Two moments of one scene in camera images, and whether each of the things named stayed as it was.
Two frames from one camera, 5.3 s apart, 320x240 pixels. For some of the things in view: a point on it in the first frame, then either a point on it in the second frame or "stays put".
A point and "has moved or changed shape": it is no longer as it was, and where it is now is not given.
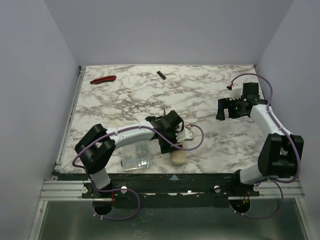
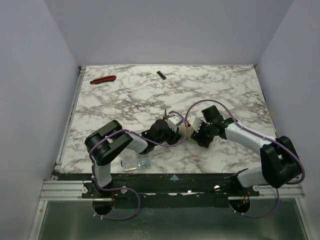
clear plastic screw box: [136, 156] stays put
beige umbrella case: [178, 157] has moved or changed shape
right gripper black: [225, 108] → [199, 138]
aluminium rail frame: [55, 188] stays put
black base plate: [165, 189] stays put
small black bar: [161, 75] stays put
